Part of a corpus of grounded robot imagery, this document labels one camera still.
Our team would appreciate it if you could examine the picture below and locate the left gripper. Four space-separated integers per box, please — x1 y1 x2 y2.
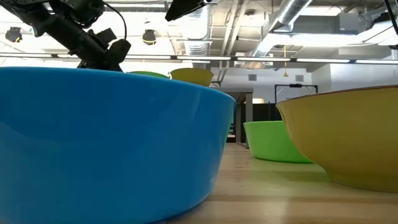
77 39 132 72

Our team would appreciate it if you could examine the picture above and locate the green plastic bowl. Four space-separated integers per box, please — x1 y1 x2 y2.
243 120 313 164
127 70 171 80

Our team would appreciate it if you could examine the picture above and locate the yellow plastic bowl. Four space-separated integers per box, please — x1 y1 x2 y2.
169 67 215 88
275 84 398 194

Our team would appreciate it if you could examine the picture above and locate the blue plastic bowl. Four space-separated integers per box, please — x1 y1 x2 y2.
0 66 237 224

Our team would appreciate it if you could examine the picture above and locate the black ceiling-hung device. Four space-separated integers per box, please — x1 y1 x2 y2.
4 26 23 44
142 29 157 46

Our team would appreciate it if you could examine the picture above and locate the grey perforated metal shelf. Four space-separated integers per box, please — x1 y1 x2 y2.
211 86 255 149

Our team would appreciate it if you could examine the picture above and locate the overhead LED light bar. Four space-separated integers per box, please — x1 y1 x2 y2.
0 52 398 65

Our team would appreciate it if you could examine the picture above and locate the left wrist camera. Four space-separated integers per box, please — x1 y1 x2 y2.
88 27 118 47

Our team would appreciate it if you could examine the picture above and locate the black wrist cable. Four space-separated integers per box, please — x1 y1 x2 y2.
102 1 128 40

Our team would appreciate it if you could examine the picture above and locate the corrugated silver ceiling duct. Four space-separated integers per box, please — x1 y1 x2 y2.
182 6 215 57

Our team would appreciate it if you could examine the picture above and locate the smooth silver ceiling duct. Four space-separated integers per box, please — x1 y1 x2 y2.
248 0 313 63

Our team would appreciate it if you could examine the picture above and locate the yellow hanging cord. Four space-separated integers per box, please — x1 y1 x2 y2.
282 45 289 78

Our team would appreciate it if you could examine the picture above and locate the black partition wall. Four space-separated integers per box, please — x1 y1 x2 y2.
252 102 282 123

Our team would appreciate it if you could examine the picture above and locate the black background gantry frame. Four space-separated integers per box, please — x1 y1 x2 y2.
274 83 319 105

